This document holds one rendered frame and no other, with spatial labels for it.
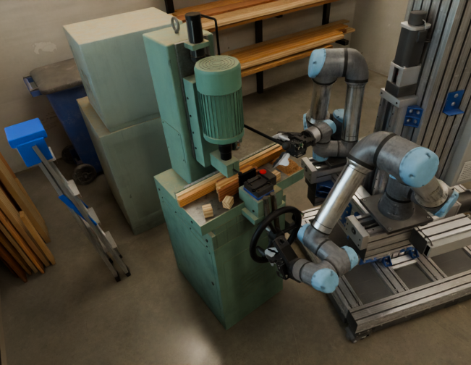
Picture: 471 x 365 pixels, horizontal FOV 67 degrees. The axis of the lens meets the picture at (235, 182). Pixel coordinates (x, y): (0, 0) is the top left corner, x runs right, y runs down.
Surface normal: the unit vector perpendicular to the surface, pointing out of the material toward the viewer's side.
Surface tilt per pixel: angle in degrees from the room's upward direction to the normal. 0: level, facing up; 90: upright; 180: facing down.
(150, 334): 0
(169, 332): 1
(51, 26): 90
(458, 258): 0
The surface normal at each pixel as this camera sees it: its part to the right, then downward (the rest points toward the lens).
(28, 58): 0.52, 0.51
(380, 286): -0.07, -0.77
